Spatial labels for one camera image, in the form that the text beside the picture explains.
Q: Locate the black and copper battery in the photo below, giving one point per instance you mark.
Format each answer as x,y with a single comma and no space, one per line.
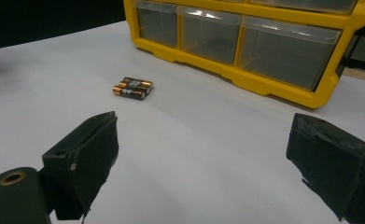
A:
123,84
129,92

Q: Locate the small clear plastic drawer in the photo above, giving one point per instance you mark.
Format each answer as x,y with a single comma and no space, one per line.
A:
158,26

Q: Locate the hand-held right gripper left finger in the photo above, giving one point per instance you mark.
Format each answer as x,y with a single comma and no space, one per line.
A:
87,155

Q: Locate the wooden board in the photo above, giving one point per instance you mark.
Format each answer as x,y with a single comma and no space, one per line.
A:
362,75

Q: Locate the wide clear plastic drawer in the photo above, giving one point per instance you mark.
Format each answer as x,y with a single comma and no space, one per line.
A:
304,4

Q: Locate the dark metal stand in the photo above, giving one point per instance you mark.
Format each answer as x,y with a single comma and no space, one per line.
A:
357,63

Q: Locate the large clear plastic drawer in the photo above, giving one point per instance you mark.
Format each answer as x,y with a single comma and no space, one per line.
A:
283,59

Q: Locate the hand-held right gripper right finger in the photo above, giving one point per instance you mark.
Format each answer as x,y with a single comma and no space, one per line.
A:
335,168

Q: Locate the yellow plastic drawer cabinet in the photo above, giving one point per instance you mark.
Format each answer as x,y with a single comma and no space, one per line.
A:
283,84

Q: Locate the medium clear plastic drawer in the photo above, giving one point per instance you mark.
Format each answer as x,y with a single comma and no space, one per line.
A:
209,40

